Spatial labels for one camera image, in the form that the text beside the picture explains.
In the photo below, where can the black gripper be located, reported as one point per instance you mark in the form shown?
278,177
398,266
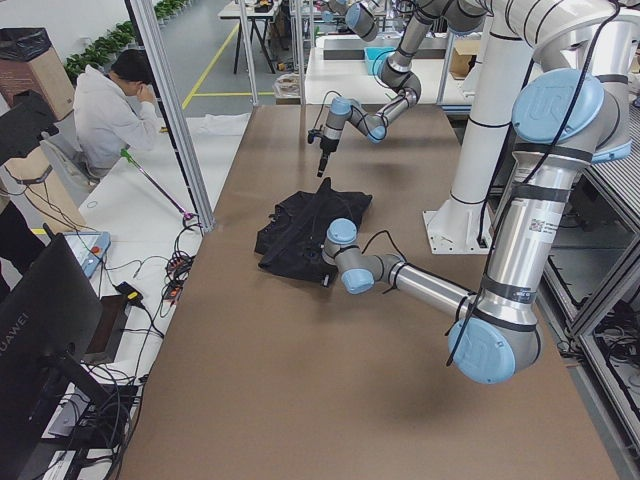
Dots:
328,145

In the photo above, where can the black graphic t-shirt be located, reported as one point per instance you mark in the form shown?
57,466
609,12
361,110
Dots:
291,244

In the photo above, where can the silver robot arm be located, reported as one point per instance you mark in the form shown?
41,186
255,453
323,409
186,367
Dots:
550,100
394,72

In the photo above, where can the metal rod tool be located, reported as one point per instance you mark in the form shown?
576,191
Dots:
186,215

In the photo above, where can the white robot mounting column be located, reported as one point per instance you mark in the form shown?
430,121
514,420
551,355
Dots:
460,225

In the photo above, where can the red black power strip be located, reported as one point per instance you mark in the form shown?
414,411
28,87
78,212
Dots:
177,271

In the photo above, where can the person in white hoodie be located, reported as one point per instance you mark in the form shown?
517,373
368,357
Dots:
114,111

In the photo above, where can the grey teach pendant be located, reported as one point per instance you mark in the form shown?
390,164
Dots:
89,248

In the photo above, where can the cardboard box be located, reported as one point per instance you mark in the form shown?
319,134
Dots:
30,62

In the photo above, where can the black Huawei monitor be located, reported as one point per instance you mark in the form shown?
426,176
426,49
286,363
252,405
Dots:
47,322

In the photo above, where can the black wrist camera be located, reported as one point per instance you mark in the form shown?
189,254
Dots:
312,135

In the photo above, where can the aluminium frame post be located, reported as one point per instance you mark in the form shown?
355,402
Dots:
148,36

